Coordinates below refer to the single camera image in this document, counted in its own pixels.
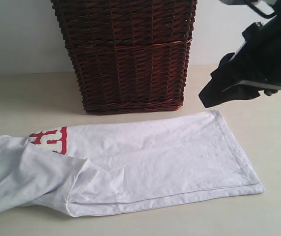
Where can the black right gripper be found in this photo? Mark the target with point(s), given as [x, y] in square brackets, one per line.
[255, 67]

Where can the white t-shirt with red lettering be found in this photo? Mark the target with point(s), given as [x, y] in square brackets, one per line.
[110, 169]

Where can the dark brown wicker basket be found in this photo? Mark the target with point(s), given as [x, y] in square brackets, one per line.
[128, 55]

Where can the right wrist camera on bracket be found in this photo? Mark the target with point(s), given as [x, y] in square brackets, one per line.
[245, 2]

